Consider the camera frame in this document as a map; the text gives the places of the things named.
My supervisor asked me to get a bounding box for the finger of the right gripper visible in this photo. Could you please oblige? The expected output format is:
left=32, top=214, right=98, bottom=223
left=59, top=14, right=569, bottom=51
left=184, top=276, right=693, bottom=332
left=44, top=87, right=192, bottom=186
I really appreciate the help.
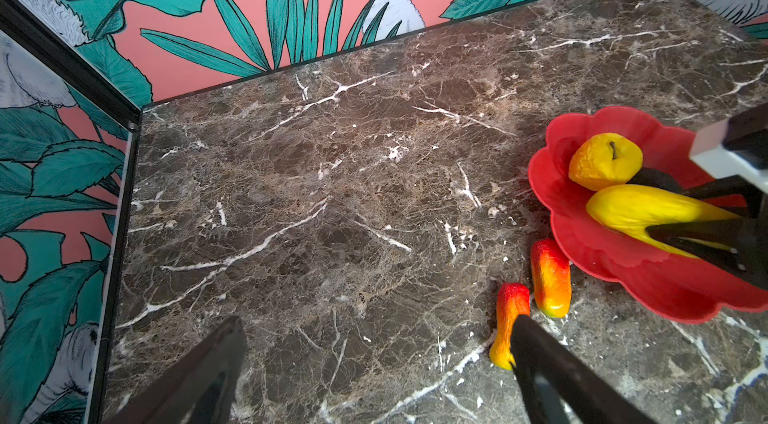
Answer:
left=647, top=218, right=767, bottom=289
left=683, top=175, right=756, bottom=201

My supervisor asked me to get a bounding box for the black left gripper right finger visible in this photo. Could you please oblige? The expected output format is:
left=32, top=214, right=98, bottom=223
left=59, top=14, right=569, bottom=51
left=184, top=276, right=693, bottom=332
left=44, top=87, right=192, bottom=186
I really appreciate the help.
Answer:
left=511, top=315, right=652, bottom=424

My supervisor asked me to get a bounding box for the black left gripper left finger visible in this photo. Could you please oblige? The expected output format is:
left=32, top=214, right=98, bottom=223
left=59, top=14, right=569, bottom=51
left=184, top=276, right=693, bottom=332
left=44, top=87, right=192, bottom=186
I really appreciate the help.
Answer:
left=106, top=316, right=246, bottom=423

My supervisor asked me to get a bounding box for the red-yellow fake fruit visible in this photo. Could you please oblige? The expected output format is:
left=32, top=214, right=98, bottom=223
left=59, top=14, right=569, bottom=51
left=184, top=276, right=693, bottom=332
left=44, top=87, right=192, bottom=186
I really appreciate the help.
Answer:
left=489, top=283, right=530, bottom=371
left=531, top=239, right=572, bottom=319

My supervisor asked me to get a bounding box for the yellow fake mango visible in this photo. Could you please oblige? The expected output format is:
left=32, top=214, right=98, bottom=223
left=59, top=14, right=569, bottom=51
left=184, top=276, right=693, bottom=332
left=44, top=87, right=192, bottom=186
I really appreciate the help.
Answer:
left=586, top=184, right=740, bottom=259

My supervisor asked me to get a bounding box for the yellow fake apple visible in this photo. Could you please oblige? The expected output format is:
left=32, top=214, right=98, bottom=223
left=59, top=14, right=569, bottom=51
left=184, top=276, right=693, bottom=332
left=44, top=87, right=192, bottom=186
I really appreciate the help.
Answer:
left=568, top=133, right=643, bottom=191

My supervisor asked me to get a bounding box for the dark avocado fake fruit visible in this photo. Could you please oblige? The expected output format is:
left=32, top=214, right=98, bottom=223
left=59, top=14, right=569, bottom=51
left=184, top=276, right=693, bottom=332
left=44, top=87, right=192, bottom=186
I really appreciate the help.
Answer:
left=628, top=167, right=685, bottom=194

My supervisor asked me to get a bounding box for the red flower-shaped fruit bowl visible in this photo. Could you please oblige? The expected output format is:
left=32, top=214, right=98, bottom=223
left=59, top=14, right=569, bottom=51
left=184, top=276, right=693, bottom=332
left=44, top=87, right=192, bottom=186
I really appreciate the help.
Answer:
left=528, top=106, right=767, bottom=324

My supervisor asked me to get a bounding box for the black left corner post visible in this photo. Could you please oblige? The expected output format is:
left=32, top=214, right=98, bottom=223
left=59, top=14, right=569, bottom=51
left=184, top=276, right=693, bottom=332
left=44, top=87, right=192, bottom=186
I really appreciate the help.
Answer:
left=0, top=0, right=142, bottom=131

